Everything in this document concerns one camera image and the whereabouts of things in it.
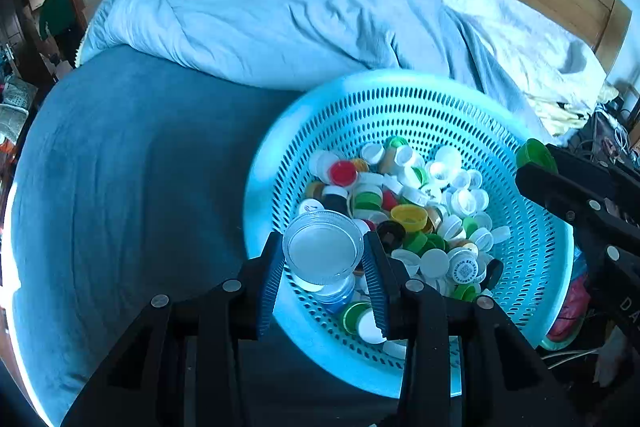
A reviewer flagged green plastic bottle cap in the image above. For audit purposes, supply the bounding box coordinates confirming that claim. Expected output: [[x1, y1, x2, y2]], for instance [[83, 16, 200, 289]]
[[516, 138, 559, 175]]

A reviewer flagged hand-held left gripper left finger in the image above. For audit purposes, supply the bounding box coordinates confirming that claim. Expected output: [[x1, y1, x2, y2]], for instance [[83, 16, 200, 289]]
[[60, 232, 286, 427]]

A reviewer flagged clear plastic lid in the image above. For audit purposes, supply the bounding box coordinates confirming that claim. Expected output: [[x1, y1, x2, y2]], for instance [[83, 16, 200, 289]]
[[282, 209, 365, 286]]

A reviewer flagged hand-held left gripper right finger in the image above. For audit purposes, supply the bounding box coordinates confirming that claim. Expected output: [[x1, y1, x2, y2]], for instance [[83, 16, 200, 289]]
[[362, 231, 583, 427]]

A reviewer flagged white cable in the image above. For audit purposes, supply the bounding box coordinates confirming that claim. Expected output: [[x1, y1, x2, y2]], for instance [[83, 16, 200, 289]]
[[540, 346, 617, 369]]

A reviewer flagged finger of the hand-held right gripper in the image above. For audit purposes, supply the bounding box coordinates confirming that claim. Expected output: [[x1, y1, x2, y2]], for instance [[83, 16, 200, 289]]
[[545, 144, 640, 224], [515, 164, 627, 259]]

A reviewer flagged cluttered desk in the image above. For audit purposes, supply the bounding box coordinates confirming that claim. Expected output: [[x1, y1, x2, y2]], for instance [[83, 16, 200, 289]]
[[0, 52, 41, 150]]

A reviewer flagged white duvet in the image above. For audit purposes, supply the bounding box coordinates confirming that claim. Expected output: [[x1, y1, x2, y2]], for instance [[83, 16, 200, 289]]
[[80, 0, 608, 142]]

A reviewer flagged turquoise perforated plastic basket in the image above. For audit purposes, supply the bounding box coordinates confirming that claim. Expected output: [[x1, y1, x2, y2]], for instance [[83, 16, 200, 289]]
[[243, 69, 575, 398]]

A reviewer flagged red cloth bundle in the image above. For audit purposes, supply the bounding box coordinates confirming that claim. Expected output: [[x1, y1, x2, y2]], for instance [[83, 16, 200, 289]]
[[547, 277, 592, 343]]

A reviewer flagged green plastic basin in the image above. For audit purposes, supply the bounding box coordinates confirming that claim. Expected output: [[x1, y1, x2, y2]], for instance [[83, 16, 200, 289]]
[[537, 329, 577, 354]]

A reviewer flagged pile of mixed bottle caps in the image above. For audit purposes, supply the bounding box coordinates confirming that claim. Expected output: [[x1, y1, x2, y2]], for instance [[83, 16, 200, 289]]
[[299, 136, 512, 360]]

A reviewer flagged tangle of cables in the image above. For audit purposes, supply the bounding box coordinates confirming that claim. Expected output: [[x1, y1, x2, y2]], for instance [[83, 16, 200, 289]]
[[572, 107, 640, 168]]

